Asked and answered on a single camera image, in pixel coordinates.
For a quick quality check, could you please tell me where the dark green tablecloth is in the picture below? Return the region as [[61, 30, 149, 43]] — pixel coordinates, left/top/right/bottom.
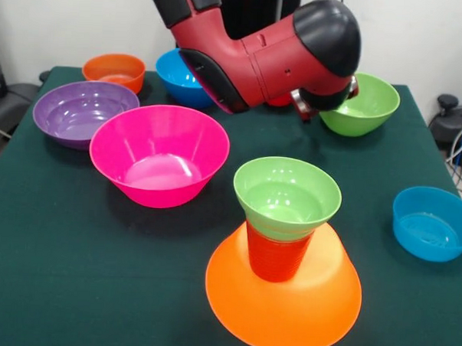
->
[[0, 63, 462, 346]]

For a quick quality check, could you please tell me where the small crimson bowl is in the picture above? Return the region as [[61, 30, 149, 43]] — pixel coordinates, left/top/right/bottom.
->
[[269, 93, 293, 108]]

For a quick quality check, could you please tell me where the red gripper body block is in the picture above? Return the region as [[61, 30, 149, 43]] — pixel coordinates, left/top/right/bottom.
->
[[288, 72, 361, 125]]

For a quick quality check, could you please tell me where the blue cup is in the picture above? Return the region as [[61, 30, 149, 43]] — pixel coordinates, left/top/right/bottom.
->
[[390, 184, 462, 264]]

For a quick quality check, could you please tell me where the small green bowl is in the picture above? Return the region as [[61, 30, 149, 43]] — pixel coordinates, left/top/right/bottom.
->
[[231, 154, 344, 244]]

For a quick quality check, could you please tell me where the blue bowl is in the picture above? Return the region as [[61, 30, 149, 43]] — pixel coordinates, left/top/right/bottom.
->
[[153, 47, 218, 109]]

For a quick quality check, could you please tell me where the large pink bowl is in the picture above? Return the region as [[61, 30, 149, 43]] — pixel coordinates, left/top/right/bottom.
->
[[86, 101, 232, 212]]

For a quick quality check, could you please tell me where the purple bowl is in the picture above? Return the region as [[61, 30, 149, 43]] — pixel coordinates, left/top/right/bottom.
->
[[31, 78, 141, 154]]

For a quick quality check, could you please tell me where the large orange bowl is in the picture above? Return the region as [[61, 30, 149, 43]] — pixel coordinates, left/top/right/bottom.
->
[[202, 216, 366, 346]]

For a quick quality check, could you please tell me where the large green bowl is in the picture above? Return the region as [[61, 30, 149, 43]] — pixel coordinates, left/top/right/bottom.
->
[[317, 70, 401, 139]]

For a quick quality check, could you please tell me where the orange cup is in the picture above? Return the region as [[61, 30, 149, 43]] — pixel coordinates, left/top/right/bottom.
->
[[80, 51, 147, 96], [243, 219, 313, 285]]

